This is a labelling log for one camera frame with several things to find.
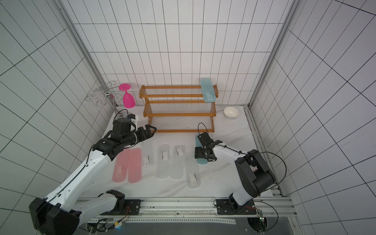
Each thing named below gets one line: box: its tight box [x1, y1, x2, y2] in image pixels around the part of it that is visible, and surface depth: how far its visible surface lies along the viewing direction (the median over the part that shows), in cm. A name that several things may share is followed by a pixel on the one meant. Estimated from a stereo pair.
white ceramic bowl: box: [223, 106, 240, 119], surface depth 112 cm
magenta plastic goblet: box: [118, 83, 136, 109], surface depth 102 cm
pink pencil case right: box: [127, 147, 142, 184], surface depth 86 cm
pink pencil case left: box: [112, 148, 130, 183], surface depth 85 cm
